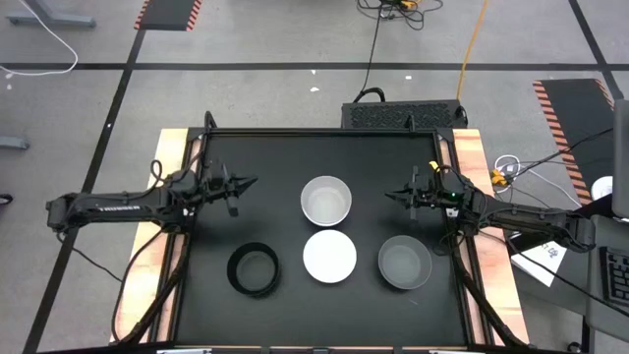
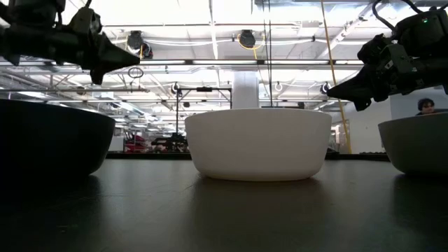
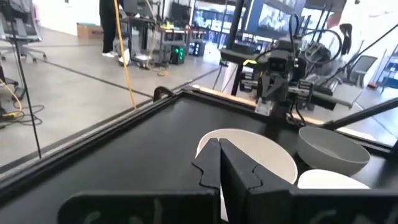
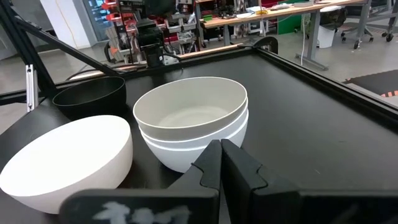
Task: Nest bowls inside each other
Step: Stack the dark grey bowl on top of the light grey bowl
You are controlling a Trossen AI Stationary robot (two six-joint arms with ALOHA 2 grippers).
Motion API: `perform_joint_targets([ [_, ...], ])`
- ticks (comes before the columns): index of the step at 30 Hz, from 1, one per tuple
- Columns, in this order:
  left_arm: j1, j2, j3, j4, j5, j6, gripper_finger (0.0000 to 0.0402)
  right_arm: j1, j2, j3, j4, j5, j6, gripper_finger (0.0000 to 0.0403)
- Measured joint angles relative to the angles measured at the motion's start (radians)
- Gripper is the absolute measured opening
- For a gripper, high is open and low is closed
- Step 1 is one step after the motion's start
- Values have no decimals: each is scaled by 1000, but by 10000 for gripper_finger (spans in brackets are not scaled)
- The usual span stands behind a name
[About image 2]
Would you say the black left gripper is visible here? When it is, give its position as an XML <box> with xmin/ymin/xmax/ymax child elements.
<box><xmin>41</xmin><ymin>29</ymin><xmax>141</xmax><ymax>86</ymax></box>

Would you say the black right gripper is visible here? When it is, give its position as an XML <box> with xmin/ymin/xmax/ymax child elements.
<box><xmin>327</xmin><ymin>33</ymin><xmax>448</xmax><ymax>112</ymax></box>

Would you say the dark grey bowl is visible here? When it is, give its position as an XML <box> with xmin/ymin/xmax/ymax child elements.
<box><xmin>377</xmin><ymin>111</ymin><xmax>448</xmax><ymax>175</ymax></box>

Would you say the black bowl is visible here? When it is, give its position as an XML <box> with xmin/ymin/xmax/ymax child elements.
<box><xmin>0</xmin><ymin>99</ymin><xmax>116</xmax><ymax>178</ymax></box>

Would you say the large white bowl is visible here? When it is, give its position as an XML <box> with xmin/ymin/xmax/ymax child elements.
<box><xmin>184</xmin><ymin>107</ymin><xmax>333</xmax><ymax>182</ymax></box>

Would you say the person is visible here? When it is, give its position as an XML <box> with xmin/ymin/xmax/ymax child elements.
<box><xmin>415</xmin><ymin>97</ymin><xmax>448</xmax><ymax>117</ymax></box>

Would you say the red cart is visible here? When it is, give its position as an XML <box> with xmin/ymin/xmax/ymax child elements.
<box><xmin>123</xmin><ymin>134</ymin><xmax>150</xmax><ymax>153</ymax></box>

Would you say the black equipment stand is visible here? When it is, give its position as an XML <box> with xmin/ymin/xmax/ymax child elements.
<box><xmin>150</xmin><ymin>132</ymin><xmax>190</xmax><ymax>153</ymax></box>

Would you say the white pillar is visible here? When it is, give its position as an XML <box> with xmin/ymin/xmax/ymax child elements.
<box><xmin>232</xmin><ymin>71</ymin><xmax>260</xmax><ymax>110</ymax></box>

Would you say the hanging black cable loop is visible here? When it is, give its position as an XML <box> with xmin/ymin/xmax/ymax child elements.
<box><xmin>127</xmin><ymin>66</ymin><xmax>145</xmax><ymax>80</ymax></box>

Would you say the yellow cable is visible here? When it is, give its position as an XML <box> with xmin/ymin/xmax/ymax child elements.
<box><xmin>320</xmin><ymin>0</ymin><xmax>353</xmax><ymax>155</ymax></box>

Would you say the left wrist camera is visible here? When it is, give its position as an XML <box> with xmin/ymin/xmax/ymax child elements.
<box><xmin>68</xmin><ymin>6</ymin><xmax>103</xmax><ymax>36</ymax></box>

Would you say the black background rig frame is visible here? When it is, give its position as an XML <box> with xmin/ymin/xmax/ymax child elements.
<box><xmin>174</xmin><ymin>86</ymin><xmax>235</xmax><ymax>141</ymax></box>

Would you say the long black cable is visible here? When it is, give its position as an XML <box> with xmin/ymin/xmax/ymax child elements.
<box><xmin>266</xmin><ymin>0</ymin><xmax>273</xmax><ymax>109</ymax></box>

